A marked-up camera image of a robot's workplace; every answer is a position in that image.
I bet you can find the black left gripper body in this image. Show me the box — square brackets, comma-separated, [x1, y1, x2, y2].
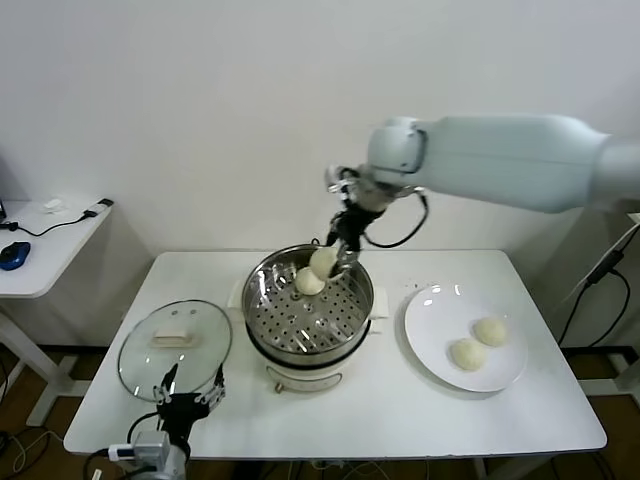
[156, 392, 211, 437]

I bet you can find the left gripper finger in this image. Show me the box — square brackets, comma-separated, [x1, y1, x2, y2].
[152, 363, 180, 405]
[197, 364, 227, 406]

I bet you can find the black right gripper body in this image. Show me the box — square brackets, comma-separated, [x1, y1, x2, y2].
[330, 204, 386, 253]

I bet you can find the white steamed baozi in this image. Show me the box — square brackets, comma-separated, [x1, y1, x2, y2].
[308, 248, 339, 281]
[294, 267, 325, 297]
[449, 338, 489, 374]
[473, 316, 509, 347]

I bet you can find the glass lid with white handle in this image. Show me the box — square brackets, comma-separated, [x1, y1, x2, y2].
[117, 299, 235, 404]

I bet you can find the steel perforated steamer basket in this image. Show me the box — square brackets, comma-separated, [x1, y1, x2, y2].
[227, 243, 391, 354]

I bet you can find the white round plate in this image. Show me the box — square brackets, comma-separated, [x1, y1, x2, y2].
[403, 283, 530, 394]

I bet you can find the white side desk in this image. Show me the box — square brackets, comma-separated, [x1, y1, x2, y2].
[0, 198, 115, 429]

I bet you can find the black silver usb adapter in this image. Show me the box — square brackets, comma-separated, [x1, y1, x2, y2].
[82, 198, 115, 220]

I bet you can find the blue computer mouse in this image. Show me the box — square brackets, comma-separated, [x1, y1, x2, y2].
[0, 241, 32, 272]

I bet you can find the black power adapter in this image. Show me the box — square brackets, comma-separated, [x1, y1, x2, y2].
[587, 249, 626, 287]

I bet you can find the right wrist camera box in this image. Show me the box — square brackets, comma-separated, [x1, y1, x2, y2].
[324, 167, 355, 195]

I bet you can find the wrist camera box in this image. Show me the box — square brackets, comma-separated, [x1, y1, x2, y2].
[324, 167, 355, 195]
[107, 430, 172, 465]

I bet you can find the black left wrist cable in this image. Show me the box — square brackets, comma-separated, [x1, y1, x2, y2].
[83, 412, 164, 480]

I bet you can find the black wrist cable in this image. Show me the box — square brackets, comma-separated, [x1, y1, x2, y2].
[363, 185, 430, 249]
[83, 412, 164, 480]

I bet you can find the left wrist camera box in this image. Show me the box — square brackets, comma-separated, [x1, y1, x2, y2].
[107, 430, 172, 465]

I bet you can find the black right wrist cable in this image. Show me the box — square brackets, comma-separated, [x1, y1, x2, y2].
[363, 185, 430, 249]

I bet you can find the white floor cable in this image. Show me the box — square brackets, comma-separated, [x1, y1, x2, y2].
[0, 429, 66, 474]

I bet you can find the black desk cable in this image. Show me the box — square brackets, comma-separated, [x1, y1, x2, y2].
[0, 212, 96, 238]

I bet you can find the white hanging cable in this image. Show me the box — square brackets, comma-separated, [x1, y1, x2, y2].
[562, 213, 640, 306]

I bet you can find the black adapter cable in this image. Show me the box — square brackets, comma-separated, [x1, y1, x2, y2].
[557, 269, 632, 347]

